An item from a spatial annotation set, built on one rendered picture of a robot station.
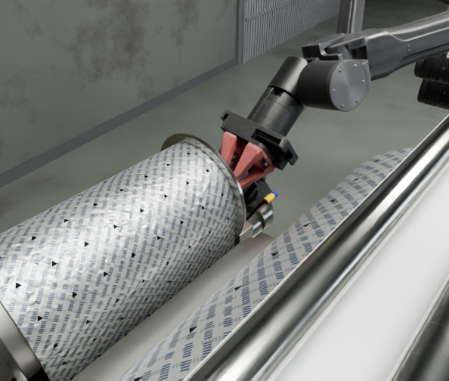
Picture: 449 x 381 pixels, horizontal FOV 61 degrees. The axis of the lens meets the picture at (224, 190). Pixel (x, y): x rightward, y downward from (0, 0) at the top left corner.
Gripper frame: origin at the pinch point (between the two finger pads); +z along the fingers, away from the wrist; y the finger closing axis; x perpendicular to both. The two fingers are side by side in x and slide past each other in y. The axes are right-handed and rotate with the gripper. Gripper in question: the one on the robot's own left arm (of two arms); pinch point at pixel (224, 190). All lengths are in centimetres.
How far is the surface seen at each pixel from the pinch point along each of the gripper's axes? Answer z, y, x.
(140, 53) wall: -67, 229, -163
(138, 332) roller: 15.8, -8.0, 12.8
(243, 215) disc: 1.5, -6.7, 5.1
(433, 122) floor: -157, 31, -286
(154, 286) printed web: 12.2, -5.7, 11.1
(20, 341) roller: 19.1, -4.6, 21.3
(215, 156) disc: -2.1, -2.1, 9.6
